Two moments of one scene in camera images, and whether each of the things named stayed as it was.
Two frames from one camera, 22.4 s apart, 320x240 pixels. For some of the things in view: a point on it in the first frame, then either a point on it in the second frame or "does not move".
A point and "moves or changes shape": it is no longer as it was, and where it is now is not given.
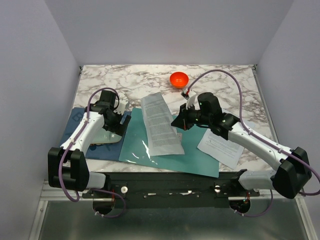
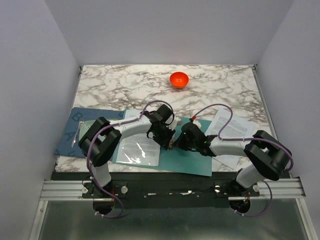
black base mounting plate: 157,190 does not move
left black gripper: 118,128 → 165,142
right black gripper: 181,121 → 180,144
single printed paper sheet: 163,138 moves or changes shape
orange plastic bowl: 179,79 does not move
